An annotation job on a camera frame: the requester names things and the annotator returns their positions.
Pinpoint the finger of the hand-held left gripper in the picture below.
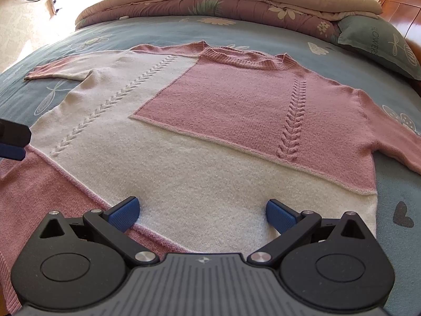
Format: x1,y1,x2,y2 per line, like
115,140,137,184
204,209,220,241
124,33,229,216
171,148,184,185
0,143,26,161
0,118,32,146

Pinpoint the pink and white knit sweater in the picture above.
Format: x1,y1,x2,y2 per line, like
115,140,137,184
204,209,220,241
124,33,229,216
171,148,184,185
0,39,421,307

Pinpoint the grey green printed pillow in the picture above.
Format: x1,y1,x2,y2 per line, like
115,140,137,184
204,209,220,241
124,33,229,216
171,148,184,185
337,15,421,80

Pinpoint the wooden bed headboard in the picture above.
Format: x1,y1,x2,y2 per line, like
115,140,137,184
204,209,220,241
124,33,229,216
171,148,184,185
378,0,421,50

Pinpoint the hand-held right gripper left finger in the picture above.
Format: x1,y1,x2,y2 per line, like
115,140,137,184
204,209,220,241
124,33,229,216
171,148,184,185
39,196,159,265

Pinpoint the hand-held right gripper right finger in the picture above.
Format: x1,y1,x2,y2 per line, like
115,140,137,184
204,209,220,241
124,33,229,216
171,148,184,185
248,199,369,265

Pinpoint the folded pink floral quilt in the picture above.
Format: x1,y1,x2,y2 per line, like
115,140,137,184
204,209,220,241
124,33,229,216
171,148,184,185
75,0,384,45

